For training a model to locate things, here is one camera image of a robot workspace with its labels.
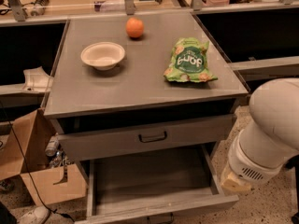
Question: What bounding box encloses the grey drawer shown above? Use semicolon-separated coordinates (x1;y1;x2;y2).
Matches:
76;145;238;224
58;114;236;161

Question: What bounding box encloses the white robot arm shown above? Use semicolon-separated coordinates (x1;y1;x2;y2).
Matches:
221;78;299;192

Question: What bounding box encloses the grey drawer cabinet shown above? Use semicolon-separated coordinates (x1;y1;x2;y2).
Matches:
42;10;249;161

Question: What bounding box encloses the grey top drawer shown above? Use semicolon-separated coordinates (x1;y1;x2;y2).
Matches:
58;114;236;161

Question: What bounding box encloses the black office chair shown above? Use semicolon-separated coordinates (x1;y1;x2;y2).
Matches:
286;155;299;224

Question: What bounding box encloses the green chip bag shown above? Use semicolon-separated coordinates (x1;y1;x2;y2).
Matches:
164;37;218;83

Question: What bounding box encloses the white paper bowl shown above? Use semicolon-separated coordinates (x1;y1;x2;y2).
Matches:
80;42;125;71

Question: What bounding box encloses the clear plastic bottle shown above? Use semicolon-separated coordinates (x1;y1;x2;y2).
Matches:
45;136;59;157

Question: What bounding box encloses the orange fruit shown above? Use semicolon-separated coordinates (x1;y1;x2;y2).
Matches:
126;18;144;38

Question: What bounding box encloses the white shoe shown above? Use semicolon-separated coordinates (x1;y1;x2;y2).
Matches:
17;206;50;224

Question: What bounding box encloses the brown cardboard box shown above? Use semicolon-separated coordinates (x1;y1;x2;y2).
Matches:
0;109;88;205

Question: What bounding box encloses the white curved plastic part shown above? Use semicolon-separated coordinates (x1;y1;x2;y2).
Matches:
21;67;53;93

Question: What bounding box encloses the black floor cable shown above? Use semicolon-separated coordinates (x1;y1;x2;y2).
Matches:
0;100;76;222

